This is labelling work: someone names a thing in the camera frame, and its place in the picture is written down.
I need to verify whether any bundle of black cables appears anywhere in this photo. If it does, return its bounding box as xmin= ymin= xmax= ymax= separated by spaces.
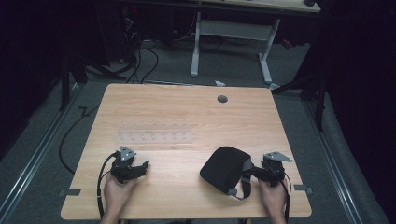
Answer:
xmin=122 ymin=17 xmax=160 ymax=85

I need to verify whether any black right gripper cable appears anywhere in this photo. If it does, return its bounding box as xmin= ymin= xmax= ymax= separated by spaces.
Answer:
xmin=281 ymin=171 xmax=293 ymax=224

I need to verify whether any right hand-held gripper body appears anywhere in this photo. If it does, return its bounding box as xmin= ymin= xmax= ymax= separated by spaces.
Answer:
xmin=261 ymin=151 xmax=294 ymax=189

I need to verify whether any white-framed desk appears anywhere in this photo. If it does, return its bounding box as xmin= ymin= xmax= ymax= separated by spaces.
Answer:
xmin=190 ymin=0 xmax=321 ymax=91

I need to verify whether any person's left hand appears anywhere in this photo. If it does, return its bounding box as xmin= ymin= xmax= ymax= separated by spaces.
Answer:
xmin=103 ymin=173 xmax=139 ymax=216

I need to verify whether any black pad with grey straps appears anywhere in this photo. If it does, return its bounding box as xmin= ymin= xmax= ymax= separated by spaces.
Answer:
xmin=199 ymin=146 xmax=254 ymax=201

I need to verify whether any grey tape strip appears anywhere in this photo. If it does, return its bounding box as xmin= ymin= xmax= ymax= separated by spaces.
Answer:
xmin=57 ymin=187 xmax=82 ymax=198
xmin=292 ymin=184 xmax=314 ymax=195

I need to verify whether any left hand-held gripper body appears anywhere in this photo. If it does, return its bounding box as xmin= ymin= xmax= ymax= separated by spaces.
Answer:
xmin=109 ymin=146 xmax=138 ymax=185

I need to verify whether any black floor cable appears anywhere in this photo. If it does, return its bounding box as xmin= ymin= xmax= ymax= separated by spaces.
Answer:
xmin=58 ymin=105 xmax=101 ymax=175

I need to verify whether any black stand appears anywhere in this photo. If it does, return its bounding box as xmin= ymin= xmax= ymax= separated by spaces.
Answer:
xmin=58 ymin=52 xmax=125 ymax=112

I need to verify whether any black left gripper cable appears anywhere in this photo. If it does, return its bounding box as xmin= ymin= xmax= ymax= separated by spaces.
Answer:
xmin=96 ymin=150 xmax=121 ymax=220

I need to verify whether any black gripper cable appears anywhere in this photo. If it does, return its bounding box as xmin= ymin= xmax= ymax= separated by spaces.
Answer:
xmin=96 ymin=150 xmax=121 ymax=220
xmin=281 ymin=171 xmax=293 ymax=224

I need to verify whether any clear acrylic rack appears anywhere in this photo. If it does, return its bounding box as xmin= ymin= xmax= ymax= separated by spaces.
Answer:
xmin=112 ymin=119 xmax=194 ymax=145

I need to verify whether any person's right hand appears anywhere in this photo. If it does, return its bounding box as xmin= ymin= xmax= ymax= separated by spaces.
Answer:
xmin=258 ymin=177 xmax=290 ymax=217

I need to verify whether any metal floor rail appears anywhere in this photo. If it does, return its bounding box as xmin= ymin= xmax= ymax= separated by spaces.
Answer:
xmin=0 ymin=81 xmax=82 ymax=218
xmin=302 ymin=98 xmax=365 ymax=224

